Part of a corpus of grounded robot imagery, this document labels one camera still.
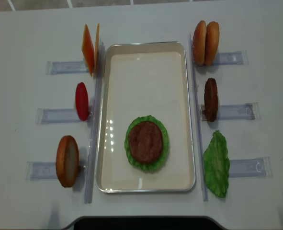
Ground brown meat patty front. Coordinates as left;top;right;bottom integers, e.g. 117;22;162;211
128;121;163;164

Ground brown meat patty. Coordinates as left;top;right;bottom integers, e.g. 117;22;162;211
204;78;218;122
128;121;163;164

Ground green lettuce on tray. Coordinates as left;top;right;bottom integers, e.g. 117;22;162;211
124;115;169;172

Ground standing red tomato slice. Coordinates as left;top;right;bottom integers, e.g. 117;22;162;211
75;82;89;121

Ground brown meat patty rear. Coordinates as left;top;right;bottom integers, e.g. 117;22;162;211
204;78;218;122

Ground orange cheese slice outer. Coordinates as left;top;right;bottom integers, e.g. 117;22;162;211
81;24;94;76

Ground orange cheese slice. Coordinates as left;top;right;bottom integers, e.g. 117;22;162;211
81;24;94;76
94;24;100;74

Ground standing green lettuce leaf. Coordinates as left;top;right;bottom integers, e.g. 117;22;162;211
203;130;230;198

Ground orange cheese slice inner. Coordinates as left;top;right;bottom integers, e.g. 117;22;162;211
94;24;100;74

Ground white metal tray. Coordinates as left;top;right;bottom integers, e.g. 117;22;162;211
96;41;195;193

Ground bun half left rack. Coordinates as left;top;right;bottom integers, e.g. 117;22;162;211
56;135;79;188

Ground bun half rack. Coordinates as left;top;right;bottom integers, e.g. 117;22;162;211
192;20;206;65
56;135;79;188
204;21;220;66

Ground outer bun half right rack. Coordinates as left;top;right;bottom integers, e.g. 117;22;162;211
192;20;206;65

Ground clear pusher track middle left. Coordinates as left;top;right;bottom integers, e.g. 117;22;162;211
35;108;92;125

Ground clear pusher track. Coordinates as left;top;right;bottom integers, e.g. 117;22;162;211
26;161;87;181
45;61;88;75
215;103;260;120
211;50;249;66
35;108;92;125
229;157;272;178

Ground clear pusher track top left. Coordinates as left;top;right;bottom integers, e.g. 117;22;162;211
45;61;88;75

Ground clear pusher track middle right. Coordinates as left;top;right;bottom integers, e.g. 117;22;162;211
215;103;260;120

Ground inner bun half right rack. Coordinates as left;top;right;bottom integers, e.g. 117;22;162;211
204;21;220;66

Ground clear pusher track top right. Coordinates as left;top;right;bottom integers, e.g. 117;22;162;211
211;50;249;66

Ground clear pusher track bottom left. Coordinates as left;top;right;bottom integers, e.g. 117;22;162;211
26;161;87;181

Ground clear pusher track bottom right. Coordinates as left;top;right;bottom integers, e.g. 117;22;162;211
229;157;272;178

